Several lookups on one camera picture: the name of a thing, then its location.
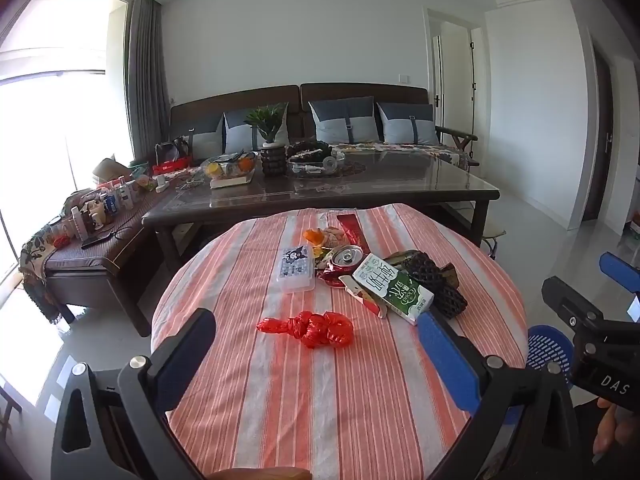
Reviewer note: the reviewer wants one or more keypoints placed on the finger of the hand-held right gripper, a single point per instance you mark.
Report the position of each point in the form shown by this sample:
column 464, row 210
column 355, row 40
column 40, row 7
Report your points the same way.
column 620, row 270
column 570, row 300

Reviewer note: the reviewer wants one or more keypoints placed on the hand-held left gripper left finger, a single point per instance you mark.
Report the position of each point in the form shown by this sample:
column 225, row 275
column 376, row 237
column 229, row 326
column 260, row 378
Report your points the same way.
column 185, row 347

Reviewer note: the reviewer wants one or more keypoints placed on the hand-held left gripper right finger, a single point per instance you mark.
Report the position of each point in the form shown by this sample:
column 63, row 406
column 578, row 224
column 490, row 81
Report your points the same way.
column 445, row 360

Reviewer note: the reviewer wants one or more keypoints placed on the blue plastic basket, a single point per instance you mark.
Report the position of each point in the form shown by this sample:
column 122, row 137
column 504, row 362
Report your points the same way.
column 547, row 347

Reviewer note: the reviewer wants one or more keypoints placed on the black foam fruit net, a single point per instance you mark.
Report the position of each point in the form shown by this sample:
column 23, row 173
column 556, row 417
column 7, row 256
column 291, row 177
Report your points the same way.
column 435, row 280

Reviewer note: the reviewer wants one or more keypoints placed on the gold foil packet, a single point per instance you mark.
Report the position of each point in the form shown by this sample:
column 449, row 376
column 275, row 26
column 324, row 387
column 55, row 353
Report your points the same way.
column 450, row 275

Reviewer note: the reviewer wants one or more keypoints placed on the green white milk carton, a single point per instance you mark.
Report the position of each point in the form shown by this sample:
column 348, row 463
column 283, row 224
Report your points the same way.
column 390, row 287

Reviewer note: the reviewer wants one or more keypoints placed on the white red paper carton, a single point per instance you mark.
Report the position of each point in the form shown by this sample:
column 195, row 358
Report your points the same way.
column 362, row 301

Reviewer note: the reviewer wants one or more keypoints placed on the green yellow snack bag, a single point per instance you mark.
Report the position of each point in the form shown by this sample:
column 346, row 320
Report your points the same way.
column 397, row 257

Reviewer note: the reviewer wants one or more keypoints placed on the red knotted plastic bag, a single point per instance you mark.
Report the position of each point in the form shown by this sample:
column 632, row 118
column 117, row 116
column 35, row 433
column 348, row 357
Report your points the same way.
column 320, row 330

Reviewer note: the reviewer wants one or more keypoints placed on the crushed red soda can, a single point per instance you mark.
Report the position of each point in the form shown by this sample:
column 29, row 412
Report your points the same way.
column 332, row 275

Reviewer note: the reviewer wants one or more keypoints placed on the person's right hand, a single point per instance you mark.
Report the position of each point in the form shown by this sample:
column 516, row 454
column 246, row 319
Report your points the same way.
column 615, row 430

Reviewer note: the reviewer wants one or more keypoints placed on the cream wheeled stool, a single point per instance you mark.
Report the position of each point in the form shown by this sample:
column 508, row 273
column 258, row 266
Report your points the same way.
column 494, row 232

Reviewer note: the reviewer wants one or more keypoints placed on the orange striped tablecloth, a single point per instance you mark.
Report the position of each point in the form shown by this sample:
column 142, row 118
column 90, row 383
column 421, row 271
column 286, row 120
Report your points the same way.
column 280, row 400

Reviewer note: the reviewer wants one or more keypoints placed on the dark wooden bench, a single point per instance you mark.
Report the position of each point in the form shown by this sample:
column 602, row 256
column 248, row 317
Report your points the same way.
column 100, row 270

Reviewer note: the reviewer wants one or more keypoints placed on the clear plastic box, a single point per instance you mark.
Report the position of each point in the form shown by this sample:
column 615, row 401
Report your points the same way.
column 295, row 270

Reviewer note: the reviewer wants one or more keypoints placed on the dark wooden door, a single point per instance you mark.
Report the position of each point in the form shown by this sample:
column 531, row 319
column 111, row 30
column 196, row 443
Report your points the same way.
column 600, row 135

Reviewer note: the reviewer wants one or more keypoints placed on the black phone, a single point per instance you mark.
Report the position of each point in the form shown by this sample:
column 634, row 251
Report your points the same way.
column 96, row 241

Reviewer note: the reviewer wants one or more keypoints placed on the group of small bottles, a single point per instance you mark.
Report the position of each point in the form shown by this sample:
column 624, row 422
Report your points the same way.
column 110, row 202

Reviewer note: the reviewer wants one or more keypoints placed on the thick book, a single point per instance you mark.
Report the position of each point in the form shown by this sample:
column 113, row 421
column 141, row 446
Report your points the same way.
column 232, row 182

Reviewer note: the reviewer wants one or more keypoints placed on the printed blanket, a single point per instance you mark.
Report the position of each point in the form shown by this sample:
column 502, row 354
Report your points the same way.
column 37, row 255

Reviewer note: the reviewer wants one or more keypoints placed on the red box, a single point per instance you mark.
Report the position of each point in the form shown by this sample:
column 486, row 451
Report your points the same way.
column 172, row 166

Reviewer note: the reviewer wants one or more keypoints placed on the glass fruit bowl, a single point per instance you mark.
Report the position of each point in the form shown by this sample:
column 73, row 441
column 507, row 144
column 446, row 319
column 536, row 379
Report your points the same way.
column 227, row 167

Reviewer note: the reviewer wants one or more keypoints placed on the dark wooden coffee table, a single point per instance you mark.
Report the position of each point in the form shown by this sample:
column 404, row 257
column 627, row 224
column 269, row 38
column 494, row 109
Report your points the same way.
column 400, row 180

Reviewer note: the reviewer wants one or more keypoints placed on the open cardboard box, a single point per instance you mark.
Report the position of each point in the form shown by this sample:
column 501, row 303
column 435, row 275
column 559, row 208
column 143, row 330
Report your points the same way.
column 110, row 167

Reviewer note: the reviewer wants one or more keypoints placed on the black handbag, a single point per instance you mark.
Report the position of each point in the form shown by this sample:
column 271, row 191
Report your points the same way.
column 172, row 149

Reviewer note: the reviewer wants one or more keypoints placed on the grey blue pillow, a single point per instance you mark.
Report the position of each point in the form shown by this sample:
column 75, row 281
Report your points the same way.
column 237, row 130
column 205, row 140
column 340, row 120
column 405, row 122

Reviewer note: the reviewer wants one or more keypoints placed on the floral sofa cover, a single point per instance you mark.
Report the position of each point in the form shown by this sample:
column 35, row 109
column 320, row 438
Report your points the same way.
column 400, row 150

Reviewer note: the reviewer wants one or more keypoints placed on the glass tray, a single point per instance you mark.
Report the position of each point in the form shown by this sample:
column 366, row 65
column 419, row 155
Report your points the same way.
column 310, row 162

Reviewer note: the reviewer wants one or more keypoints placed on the clear tape roll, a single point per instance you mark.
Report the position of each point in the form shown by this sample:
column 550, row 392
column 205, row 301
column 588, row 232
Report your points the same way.
column 330, row 163

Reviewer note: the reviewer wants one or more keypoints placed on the green potted plant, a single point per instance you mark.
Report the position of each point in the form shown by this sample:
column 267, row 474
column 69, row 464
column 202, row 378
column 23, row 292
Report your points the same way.
column 267, row 120

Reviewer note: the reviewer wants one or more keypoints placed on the balcony window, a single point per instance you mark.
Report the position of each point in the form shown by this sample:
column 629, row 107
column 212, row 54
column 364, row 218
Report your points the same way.
column 60, row 135

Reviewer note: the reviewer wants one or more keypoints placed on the white door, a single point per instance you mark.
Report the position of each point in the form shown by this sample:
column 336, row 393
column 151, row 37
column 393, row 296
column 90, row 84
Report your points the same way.
column 452, row 75

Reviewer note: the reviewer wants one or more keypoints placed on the dark wooden sofa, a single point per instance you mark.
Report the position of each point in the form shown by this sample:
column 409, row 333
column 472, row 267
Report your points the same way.
column 350, row 92

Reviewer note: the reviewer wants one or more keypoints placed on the grey curtain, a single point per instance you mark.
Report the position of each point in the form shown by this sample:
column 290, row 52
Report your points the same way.
column 147, row 60

